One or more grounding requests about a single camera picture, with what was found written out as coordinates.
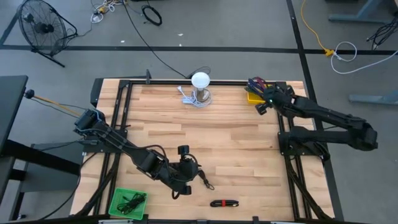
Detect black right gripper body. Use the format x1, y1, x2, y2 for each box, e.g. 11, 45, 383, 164
262, 84, 285, 110

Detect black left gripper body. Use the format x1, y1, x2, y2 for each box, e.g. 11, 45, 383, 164
169, 157, 200, 196

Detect black cable with red band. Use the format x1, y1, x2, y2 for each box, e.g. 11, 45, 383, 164
209, 199, 240, 208

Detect yellow plastic basket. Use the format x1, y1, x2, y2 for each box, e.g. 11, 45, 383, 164
246, 90, 268, 106

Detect green plastic basket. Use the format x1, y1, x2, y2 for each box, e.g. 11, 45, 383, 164
108, 187, 149, 221

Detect white mushroom table lamp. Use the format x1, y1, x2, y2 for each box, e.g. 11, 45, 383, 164
190, 72, 212, 103

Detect grey desk foot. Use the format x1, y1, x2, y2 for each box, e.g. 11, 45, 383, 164
348, 90, 398, 106

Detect grey desk leg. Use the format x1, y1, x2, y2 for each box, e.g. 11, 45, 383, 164
328, 0, 393, 25

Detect yellow rod with black knob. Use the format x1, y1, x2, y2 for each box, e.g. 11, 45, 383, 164
24, 89, 84, 118

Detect black desk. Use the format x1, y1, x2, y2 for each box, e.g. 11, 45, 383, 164
0, 75, 81, 218

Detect black floor fan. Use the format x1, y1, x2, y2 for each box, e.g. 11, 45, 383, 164
17, 0, 78, 68

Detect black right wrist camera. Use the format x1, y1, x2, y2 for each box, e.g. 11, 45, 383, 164
254, 103, 269, 116

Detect yellow extension cord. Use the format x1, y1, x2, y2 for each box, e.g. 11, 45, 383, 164
300, 0, 335, 57

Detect white coiled lamp cable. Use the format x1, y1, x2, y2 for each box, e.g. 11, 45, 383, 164
177, 85, 213, 108

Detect white floor cable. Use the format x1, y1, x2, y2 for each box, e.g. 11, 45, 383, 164
330, 40, 398, 75

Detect black aluminium table frame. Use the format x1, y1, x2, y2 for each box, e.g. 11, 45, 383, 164
74, 77, 335, 224

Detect long black floor cable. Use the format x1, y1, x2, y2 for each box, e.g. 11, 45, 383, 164
123, 0, 212, 79

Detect black floor cable bundle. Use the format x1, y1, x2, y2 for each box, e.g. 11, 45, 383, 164
366, 15, 398, 50

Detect black coiled floor cable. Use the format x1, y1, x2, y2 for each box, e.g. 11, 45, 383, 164
141, 4, 163, 27

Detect tangled floor cable pile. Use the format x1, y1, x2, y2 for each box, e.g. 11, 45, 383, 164
90, 0, 124, 24

